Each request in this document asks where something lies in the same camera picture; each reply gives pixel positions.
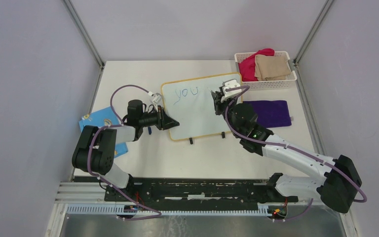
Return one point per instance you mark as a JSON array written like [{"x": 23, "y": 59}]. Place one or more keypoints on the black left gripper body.
[{"x": 149, "y": 119}]

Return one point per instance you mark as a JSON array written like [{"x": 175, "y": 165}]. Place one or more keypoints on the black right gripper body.
[{"x": 230, "y": 111}]

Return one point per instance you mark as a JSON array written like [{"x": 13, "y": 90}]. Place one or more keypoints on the yellow framed whiteboard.
[{"x": 190, "y": 103}]

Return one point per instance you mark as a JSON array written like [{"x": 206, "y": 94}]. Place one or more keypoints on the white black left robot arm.
[{"x": 94, "y": 151}]

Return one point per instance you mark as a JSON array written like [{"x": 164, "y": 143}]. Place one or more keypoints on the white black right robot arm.
[{"x": 334, "y": 181}]

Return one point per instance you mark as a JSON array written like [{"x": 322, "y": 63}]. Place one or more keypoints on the black whiteboard stand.
[{"x": 222, "y": 134}]

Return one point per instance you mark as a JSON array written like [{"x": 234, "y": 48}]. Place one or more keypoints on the purple towel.
[{"x": 271, "y": 114}]

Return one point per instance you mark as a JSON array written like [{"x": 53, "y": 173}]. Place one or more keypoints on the red cloth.
[{"x": 247, "y": 66}]

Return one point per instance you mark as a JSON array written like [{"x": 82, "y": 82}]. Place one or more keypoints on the white perforated plastic basket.
[{"x": 290, "y": 80}]

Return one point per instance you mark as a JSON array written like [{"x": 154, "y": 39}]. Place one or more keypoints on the beige cloth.
[{"x": 271, "y": 68}]

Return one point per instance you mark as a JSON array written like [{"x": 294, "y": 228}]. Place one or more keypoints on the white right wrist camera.
[{"x": 230, "y": 89}]

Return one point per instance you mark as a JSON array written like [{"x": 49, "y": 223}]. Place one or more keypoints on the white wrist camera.
[
  {"x": 230, "y": 89},
  {"x": 155, "y": 99}
]

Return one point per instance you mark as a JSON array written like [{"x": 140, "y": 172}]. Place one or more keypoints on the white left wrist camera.
[{"x": 155, "y": 99}]

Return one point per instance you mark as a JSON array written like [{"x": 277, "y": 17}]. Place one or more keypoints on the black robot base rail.
[{"x": 185, "y": 194}]

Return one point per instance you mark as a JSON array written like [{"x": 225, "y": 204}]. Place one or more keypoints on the aluminium frame rail right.
[{"x": 304, "y": 93}]

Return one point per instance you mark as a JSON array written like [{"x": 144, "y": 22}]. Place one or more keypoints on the aluminium frame rail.
[
  {"x": 84, "y": 33},
  {"x": 304, "y": 93}
]

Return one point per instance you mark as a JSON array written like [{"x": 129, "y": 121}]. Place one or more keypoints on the aluminium frame rail left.
[{"x": 84, "y": 33}]

